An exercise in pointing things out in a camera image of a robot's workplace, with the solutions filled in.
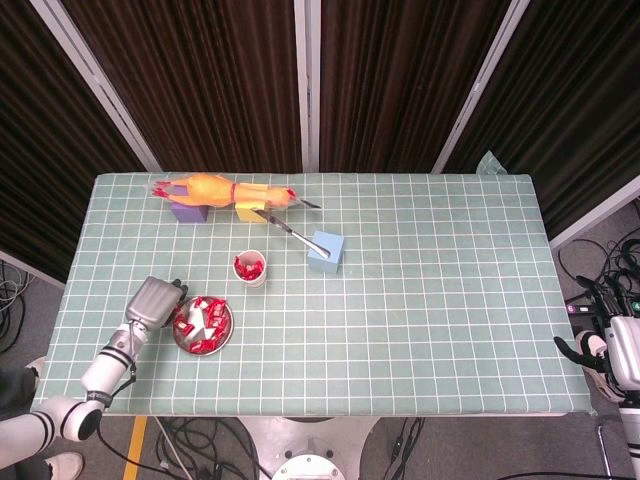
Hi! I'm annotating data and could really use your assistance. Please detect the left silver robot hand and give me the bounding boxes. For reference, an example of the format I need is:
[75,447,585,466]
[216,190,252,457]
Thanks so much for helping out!
[123,276,190,330]

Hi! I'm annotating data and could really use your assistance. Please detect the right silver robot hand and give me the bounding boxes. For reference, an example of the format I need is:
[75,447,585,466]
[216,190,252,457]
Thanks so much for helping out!
[553,274,640,396]

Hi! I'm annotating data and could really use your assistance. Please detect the metal bowl of candies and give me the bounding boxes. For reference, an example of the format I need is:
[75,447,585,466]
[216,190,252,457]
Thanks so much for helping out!
[172,295,235,357]

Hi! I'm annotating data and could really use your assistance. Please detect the purple foam cube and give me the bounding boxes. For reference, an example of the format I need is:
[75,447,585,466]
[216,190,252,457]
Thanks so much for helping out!
[172,201,210,224]

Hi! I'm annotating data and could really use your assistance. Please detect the white paper cup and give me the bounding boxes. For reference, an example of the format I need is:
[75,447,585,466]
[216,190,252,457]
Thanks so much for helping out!
[232,249,269,290]

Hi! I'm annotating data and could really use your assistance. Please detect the orange rubber chicken toy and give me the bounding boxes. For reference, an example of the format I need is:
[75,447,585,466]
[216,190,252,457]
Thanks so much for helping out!
[151,173,297,209]

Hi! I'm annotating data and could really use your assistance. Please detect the yellow foam block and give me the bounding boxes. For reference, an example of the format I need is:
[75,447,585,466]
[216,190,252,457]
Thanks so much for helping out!
[234,183,268,224]

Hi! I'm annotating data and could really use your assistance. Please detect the worn light sneaker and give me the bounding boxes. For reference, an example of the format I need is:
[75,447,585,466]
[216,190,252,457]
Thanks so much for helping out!
[27,355,49,396]

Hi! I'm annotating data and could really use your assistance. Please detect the steel table knife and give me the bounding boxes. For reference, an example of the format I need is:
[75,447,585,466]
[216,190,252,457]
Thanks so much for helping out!
[254,208,332,260]

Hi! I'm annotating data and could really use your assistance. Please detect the person leg dark trousers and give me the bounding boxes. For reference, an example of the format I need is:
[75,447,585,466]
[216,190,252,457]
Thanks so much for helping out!
[0,364,40,409]

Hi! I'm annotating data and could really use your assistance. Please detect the light blue foam cube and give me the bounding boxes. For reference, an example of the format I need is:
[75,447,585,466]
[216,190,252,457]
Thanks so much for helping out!
[306,230,347,275]

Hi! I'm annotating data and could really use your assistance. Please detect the white sneaker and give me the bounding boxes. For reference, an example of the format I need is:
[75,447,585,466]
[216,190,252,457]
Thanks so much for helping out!
[44,451,85,480]

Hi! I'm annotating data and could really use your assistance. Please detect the dark brown curtain panel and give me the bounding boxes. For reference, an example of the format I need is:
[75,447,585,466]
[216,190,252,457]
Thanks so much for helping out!
[0,0,149,284]
[318,0,511,175]
[444,0,640,239]
[59,0,304,174]

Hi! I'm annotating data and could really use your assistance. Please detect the green checked tablecloth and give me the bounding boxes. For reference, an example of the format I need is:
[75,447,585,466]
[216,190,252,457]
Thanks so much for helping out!
[28,149,599,417]

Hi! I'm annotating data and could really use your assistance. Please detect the black cable tangle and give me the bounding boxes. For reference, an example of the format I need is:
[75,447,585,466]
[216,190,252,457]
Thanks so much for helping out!
[0,259,34,354]
[557,199,640,306]
[387,415,426,471]
[149,415,274,480]

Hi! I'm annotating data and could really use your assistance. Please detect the white divider rail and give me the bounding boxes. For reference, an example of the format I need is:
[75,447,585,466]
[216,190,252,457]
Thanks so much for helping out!
[548,177,640,251]
[0,249,66,291]

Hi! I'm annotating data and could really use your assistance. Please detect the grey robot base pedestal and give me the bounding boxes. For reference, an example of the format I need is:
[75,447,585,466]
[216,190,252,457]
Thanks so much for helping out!
[238,414,381,480]

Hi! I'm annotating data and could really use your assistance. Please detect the white divider post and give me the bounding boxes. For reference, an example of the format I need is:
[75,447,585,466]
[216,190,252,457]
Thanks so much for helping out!
[28,0,162,174]
[432,0,524,175]
[293,0,322,174]

